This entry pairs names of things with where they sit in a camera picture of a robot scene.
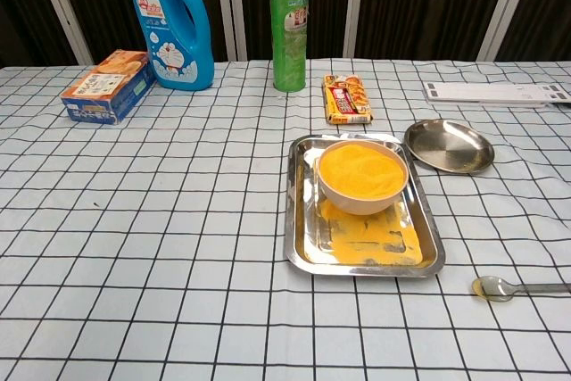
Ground metal spoon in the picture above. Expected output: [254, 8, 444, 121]
[471, 275, 571, 302]

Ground rectangular steel tray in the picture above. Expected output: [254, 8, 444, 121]
[284, 132, 447, 278]

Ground yellow snack packet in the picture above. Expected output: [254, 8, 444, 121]
[322, 73, 374, 126]

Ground white black checkered tablecloth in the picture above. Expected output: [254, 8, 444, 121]
[0, 58, 571, 381]

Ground green chips can red lid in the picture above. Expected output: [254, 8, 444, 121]
[268, 0, 311, 94]

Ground blue detergent bottle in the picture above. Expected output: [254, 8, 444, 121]
[131, 0, 216, 92]

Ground round steel plate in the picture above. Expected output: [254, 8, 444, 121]
[403, 118, 496, 175]

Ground orange blue biscuit box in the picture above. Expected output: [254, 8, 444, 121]
[60, 49, 156, 126]

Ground white plastic strip grey ends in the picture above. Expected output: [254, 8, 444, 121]
[422, 81, 565, 97]
[426, 89, 571, 109]

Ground white partition frame post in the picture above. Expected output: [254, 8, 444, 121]
[212, 0, 238, 62]
[29, 0, 95, 66]
[226, 0, 249, 62]
[342, 0, 368, 60]
[476, 0, 542, 62]

